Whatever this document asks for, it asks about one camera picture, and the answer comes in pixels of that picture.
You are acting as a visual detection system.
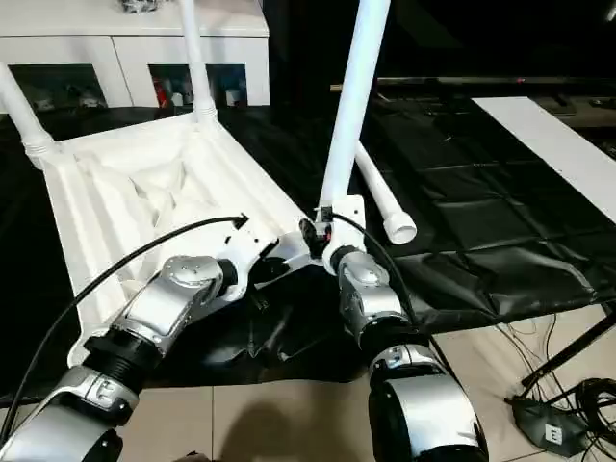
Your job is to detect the white tapered table leg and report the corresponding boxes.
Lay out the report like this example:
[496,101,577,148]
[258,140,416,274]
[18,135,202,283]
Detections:
[315,0,392,208]
[355,142,418,245]
[0,62,57,160]
[180,0,220,124]

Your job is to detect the white plastic table top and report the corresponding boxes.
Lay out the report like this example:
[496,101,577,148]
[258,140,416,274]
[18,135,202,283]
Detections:
[26,113,328,370]

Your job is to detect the black work mat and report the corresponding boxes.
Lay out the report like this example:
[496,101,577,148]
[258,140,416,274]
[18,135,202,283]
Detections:
[0,90,607,400]

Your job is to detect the dark metal bar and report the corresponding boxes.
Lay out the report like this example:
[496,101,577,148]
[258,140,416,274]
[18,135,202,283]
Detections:
[374,75,616,86]

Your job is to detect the white flat board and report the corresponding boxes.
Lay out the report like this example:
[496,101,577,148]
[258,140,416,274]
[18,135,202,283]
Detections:
[473,95,616,216]

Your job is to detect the black stand pole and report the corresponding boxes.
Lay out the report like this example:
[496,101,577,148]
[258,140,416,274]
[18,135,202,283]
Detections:
[522,312,616,386]

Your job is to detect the black stand base with label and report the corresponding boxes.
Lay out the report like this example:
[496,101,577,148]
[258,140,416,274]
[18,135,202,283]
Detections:
[504,394,588,456]

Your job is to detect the dark bag of items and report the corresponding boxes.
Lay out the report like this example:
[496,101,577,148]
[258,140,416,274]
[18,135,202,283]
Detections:
[117,0,158,14]

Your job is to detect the white sideboard cabinet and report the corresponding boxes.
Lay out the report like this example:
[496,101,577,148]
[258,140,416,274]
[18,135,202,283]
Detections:
[0,0,270,113]

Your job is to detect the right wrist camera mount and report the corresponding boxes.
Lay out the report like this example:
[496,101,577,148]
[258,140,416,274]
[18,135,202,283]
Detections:
[315,194,366,275]

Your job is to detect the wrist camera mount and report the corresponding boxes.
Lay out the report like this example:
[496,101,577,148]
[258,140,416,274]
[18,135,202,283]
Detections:
[214,223,280,302]
[315,194,366,275]

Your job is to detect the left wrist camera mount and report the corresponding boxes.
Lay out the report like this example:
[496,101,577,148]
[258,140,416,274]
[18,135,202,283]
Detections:
[214,223,280,302]

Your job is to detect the robot arm base with cables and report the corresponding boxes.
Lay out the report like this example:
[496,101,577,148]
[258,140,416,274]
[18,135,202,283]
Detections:
[495,307,616,458]

